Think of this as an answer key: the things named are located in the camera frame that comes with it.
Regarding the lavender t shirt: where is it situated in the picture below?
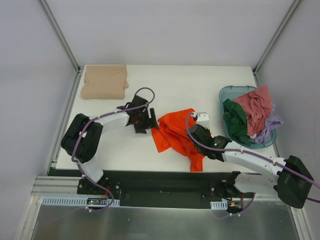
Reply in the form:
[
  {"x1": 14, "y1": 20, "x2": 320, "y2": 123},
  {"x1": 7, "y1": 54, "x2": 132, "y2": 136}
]
[{"x1": 249, "y1": 102, "x2": 284, "y2": 144}]

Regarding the folded beige t shirt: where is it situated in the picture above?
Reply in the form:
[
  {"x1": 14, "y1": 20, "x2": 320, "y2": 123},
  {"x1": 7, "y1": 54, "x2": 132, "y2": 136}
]
[{"x1": 80, "y1": 65, "x2": 129, "y2": 100}]

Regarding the left aluminium frame post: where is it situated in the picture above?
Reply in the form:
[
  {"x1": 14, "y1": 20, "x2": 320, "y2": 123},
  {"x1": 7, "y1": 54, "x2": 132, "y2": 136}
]
[{"x1": 37, "y1": 0, "x2": 81, "y2": 73}]

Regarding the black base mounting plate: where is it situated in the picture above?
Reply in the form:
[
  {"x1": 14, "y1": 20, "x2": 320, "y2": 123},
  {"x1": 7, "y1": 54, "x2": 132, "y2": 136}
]
[{"x1": 47, "y1": 168, "x2": 286, "y2": 209}]

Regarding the pink t shirt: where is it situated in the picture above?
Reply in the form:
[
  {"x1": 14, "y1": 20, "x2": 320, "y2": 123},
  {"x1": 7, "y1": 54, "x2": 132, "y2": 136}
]
[{"x1": 232, "y1": 85, "x2": 273, "y2": 137}]

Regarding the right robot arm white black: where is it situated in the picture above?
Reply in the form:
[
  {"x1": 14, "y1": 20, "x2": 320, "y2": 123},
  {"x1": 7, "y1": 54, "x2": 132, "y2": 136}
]
[{"x1": 187, "y1": 124, "x2": 314, "y2": 209}]

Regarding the orange t shirt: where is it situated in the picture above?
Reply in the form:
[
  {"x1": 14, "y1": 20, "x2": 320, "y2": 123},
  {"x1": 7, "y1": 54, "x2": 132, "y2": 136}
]
[{"x1": 151, "y1": 108, "x2": 205, "y2": 172}]

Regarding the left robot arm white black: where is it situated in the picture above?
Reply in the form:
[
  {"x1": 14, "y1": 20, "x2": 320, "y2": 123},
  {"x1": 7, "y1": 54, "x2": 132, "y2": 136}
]
[{"x1": 60, "y1": 95, "x2": 158, "y2": 195}]

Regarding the teal plastic basket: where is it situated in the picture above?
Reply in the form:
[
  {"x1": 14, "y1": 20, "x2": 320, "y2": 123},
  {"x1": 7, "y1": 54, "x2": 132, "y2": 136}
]
[{"x1": 219, "y1": 85, "x2": 277, "y2": 149}]

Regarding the front aluminium frame rail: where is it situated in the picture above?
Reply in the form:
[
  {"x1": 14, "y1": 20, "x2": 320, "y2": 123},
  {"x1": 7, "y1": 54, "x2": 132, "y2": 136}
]
[{"x1": 31, "y1": 175, "x2": 302, "y2": 201}]

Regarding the right white cable duct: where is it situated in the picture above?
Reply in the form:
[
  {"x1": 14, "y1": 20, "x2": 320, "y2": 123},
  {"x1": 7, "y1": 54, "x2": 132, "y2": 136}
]
[{"x1": 210, "y1": 200, "x2": 228, "y2": 211}]

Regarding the green t shirt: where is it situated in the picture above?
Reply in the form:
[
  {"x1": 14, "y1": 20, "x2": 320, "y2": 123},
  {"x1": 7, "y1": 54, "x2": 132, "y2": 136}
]
[{"x1": 222, "y1": 98, "x2": 252, "y2": 147}]

